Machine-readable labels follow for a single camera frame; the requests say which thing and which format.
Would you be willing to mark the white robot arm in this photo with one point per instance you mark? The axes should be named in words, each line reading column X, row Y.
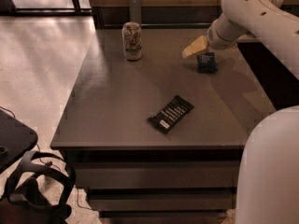
column 268, row 180

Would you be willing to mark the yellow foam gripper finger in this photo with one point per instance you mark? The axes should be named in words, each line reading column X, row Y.
column 198, row 46

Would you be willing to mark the black VR headset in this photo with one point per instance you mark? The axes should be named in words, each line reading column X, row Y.
column 21, row 187

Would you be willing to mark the black side table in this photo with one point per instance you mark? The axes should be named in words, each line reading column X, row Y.
column 15, row 139

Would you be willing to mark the white green soda can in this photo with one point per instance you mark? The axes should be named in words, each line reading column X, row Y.
column 131, row 39

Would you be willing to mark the grey drawer cabinet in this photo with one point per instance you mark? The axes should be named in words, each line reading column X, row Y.
column 131, row 172

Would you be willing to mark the black rxbar chocolate bar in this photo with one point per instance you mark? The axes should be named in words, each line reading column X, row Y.
column 172, row 113

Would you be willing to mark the blue rxbar blueberry bar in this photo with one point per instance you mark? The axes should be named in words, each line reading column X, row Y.
column 206, row 63

